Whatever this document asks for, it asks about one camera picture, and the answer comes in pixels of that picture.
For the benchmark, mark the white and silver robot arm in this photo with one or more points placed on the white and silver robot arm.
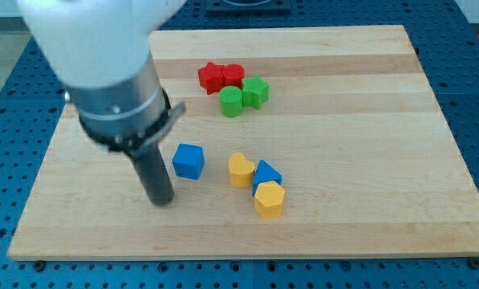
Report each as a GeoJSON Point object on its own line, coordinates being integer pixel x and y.
{"type": "Point", "coordinates": [99, 50]}

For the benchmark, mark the blue cube block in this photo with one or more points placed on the blue cube block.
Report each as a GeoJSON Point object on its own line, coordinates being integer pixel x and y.
{"type": "Point", "coordinates": [189, 161]}

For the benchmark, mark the yellow heart block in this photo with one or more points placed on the yellow heart block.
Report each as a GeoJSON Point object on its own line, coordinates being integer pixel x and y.
{"type": "Point", "coordinates": [241, 171]}

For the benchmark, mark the blue triangle block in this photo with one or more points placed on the blue triangle block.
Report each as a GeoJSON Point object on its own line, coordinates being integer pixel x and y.
{"type": "Point", "coordinates": [263, 173]}

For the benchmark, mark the green cylinder block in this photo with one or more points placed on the green cylinder block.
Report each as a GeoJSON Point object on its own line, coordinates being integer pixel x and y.
{"type": "Point", "coordinates": [231, 101]}

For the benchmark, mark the green star block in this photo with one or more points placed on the green star block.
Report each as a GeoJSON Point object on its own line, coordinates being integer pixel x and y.
{"type": "Point", "coordinates": [255, 92]}

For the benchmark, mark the yellow hexagon block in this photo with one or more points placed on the yellow hexagon block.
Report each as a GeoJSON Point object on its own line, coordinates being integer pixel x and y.
{"type": "Point", "coordinates": [268, 199]}

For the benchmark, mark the red star block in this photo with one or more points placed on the red star block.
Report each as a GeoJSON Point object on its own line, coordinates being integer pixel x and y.
{"type": "Point", "coordinates": [211, 77]}

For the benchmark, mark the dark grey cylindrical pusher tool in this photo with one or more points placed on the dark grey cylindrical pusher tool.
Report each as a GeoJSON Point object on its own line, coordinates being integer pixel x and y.
{"type": "Point", "coordinates": [151, 170]}

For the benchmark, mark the light wooden board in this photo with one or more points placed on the light wooden board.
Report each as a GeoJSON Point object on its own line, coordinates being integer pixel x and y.
{"type": "Point", "coordinates": [368, 161]}

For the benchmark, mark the blue perforated table plate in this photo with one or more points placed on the blue perforated table plate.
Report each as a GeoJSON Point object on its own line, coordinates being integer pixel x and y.
{"type": "Point", "coordinates": [31, 101]}

